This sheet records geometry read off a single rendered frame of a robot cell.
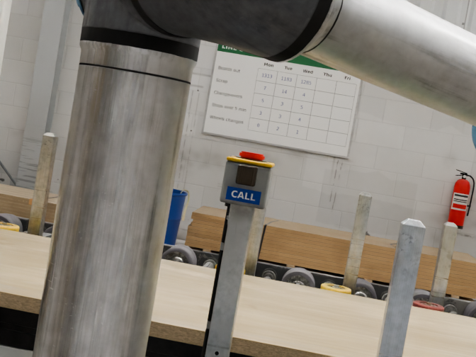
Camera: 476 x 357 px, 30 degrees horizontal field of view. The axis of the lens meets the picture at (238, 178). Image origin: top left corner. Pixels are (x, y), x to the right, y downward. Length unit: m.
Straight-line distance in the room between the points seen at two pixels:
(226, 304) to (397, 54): 0.65
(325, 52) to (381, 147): 7.76
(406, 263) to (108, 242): 0.64
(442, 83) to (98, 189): 0.34
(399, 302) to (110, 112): 0.68
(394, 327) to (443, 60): 0.60
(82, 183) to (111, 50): 0.13
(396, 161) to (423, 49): 7.72
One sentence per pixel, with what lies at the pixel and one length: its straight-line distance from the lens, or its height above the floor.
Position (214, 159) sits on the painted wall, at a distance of 8.62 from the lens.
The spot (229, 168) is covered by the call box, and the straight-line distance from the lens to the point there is 1.34.
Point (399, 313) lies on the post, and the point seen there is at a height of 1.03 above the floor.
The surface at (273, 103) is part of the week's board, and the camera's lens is 8.55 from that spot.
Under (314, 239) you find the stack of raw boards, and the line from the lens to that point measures 7.29.
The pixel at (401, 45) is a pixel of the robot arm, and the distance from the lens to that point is 0.84.
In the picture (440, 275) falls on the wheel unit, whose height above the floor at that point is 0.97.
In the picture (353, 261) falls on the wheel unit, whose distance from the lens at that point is 2.46.
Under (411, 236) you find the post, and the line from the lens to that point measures 1.36.
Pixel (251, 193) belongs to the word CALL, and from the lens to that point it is 1.34.
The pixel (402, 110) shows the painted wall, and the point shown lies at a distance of 8.58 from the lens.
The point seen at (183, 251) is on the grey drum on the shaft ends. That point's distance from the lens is 2.89.
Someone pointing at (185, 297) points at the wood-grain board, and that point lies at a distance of 1.87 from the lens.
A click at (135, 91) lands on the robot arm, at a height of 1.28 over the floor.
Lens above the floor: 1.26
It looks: 3 degrees down
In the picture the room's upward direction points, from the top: 10 degrees clockwise
